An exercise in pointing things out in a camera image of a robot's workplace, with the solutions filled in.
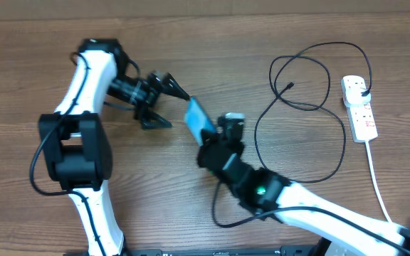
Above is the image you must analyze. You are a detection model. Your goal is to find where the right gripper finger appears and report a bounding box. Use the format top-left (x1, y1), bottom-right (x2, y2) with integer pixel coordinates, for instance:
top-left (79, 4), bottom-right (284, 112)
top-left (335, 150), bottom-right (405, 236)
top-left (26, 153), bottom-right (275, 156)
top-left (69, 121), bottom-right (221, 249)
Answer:
top-left (218, 114), bottom-right (244, 143)
top-left (201, 129), bottom-right (219, 146)

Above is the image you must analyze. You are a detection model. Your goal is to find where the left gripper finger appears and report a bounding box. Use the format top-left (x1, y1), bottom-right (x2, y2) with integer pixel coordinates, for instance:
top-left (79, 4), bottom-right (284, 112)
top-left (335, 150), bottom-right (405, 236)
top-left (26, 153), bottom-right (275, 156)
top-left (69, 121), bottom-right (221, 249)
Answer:
top-left (140, 110), bottom-right (172, 129)
top-left (161, 73), bottom-right (190, 100)

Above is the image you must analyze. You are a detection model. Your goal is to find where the blue screen smartphone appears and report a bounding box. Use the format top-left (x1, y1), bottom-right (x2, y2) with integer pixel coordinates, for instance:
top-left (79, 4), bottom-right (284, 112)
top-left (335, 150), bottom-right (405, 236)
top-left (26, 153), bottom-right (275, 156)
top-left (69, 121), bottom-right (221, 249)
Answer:
top-left (184, 97), bottom-right (217, 146)

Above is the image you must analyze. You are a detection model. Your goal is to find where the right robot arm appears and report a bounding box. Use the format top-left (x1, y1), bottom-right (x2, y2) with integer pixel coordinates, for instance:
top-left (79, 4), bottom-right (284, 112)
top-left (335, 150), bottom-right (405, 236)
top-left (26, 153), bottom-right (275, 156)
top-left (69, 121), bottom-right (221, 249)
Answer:
top-left (186, 113), bottom-right (410, 255)

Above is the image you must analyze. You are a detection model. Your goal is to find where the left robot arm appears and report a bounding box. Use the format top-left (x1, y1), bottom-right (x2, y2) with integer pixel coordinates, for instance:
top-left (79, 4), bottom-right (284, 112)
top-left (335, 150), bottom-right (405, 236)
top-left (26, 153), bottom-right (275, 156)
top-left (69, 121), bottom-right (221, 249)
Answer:
top-left (29, 38), bottom-right (190, 255)

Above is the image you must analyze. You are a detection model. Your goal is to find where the white charger adapter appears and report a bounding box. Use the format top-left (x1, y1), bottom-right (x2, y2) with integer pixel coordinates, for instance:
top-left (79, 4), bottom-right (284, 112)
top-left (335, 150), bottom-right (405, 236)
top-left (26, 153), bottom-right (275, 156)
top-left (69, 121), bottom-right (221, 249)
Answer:
top-left (343, 87), bottom-right (372, 107)

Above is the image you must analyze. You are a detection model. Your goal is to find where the white power strip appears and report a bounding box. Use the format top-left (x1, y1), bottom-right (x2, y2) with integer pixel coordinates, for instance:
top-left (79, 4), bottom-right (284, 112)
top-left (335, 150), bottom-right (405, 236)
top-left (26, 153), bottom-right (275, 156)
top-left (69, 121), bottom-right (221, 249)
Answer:
top-left (340, 75), bottom-right (379, 144)

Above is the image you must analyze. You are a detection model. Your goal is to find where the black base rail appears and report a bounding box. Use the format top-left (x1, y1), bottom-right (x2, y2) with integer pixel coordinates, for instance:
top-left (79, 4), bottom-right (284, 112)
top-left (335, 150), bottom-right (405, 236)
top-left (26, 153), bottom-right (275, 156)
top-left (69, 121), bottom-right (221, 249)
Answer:
top-left (62, 245), bottom-right (323, 256)

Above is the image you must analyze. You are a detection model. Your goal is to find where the white power strip cord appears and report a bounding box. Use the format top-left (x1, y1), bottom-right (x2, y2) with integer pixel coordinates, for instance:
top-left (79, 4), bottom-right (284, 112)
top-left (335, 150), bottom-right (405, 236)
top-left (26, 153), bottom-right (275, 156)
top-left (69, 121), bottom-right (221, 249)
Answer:
top-left (364, 140), bottom-right (394, 224)

